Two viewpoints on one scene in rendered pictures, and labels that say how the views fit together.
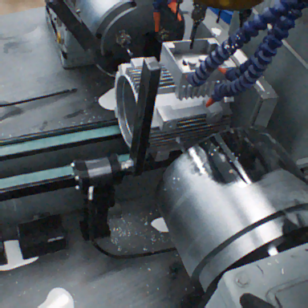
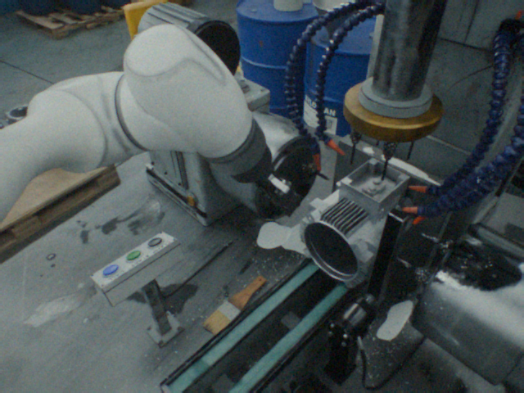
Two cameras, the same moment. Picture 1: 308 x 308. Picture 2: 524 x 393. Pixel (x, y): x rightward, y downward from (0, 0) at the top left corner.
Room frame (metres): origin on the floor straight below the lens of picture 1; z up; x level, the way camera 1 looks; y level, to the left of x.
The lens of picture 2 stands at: (0.13, 0.34, 1.70)
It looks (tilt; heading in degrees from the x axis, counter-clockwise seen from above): 42 degrees down; 343
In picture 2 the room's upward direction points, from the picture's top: straight up
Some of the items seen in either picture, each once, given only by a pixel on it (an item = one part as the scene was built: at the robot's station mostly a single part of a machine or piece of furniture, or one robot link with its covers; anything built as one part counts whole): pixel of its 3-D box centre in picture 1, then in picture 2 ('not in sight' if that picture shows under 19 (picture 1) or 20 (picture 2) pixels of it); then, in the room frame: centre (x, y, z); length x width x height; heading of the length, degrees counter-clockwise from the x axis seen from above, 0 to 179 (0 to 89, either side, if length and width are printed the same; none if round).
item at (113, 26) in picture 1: (122, 10); (254, 156); (0.99, 0.14, 1.04); 0.37 x 0.25 x 0.25; 28
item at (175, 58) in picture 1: (196, 67); (372, 191); (0.70, -0.07, 1.11); 0.12 x 0.11 x 0.07; 118
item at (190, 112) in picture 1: (171, 104); (356, 228); (0.68, -0.03, 1.02); 0.20 x 0.19 x 0.19; 118
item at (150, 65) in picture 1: (141, 123); (383, 263); (0.50, 0.02, 1.12); 0.04 x 0.03 x 0.26; 118
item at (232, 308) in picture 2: not in sight; (237, 302); (0.70, 0.27, 0.80); 0.21 x 0.05 x 0.01; 123
